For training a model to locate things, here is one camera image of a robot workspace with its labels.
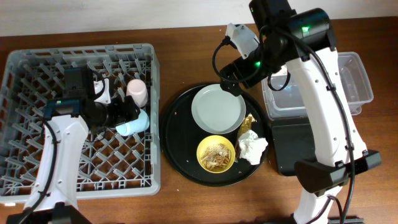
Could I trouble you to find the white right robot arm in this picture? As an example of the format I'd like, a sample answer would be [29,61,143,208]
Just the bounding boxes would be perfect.
[216,0,381,223]

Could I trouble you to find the gold foil wrapper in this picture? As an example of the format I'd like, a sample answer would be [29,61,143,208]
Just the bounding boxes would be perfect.
[234,113,256,162]

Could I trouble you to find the grey dishwasher rack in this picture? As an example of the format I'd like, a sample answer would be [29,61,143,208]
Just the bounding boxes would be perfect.
[1,44,160,204]

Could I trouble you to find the food scraps in bowl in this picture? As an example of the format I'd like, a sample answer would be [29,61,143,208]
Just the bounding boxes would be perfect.
[200,144,231,172]

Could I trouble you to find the black rectangular tray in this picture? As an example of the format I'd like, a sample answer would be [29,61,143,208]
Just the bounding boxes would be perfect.
[271,118,316,176]

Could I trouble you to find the light blue plastic cup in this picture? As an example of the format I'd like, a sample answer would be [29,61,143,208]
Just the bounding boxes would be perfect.
[116,109,150,136]

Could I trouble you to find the pink plastic cup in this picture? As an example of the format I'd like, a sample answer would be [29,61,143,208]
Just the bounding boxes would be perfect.
[126,79,148,108]

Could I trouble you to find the yellow bowl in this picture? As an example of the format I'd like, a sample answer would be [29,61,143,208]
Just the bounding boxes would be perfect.
[197,135,236,174]

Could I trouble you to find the clear plastic storage bin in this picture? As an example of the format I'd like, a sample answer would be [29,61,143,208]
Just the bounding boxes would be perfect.
[262,52,374,120]

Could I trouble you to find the crumpled white tissue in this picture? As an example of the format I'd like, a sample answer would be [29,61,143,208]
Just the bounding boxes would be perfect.
[238,129,268,165]

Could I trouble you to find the light grey round plate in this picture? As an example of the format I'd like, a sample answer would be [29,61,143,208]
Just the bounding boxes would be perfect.
[191,84,246,134]

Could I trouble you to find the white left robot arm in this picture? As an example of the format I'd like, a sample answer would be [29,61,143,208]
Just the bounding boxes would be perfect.
[7,67,141,223]

